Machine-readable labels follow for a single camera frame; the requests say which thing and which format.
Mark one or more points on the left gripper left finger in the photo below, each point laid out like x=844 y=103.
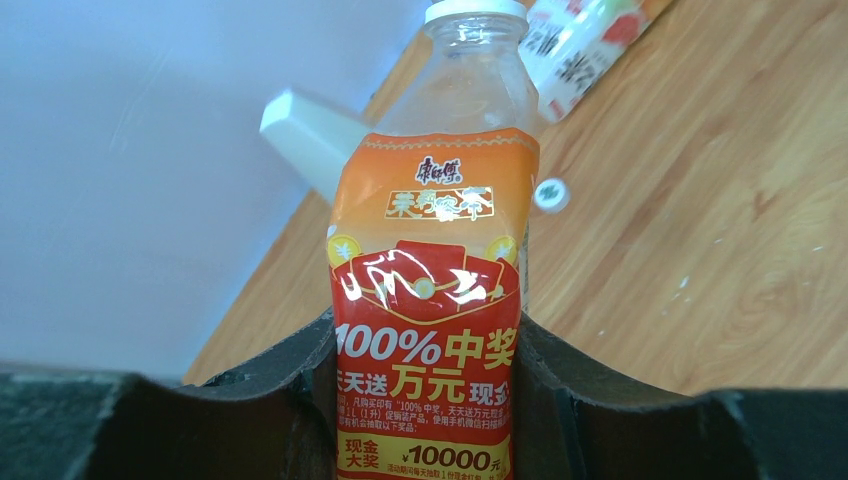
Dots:
x=271 y=417

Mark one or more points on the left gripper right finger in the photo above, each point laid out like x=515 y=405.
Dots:
x=576 y=418

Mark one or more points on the orange label plastic bottle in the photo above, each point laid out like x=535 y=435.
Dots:
x=424 y=252

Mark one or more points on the white bottle cap green print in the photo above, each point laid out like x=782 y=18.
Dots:
x=441 y=9

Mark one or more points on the small white bottle cap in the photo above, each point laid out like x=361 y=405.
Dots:
x=551 y=195

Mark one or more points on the white green label bottle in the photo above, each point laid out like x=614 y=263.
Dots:
x=570 y=45

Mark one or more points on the beige metronome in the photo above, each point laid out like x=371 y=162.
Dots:
x=314 y=137

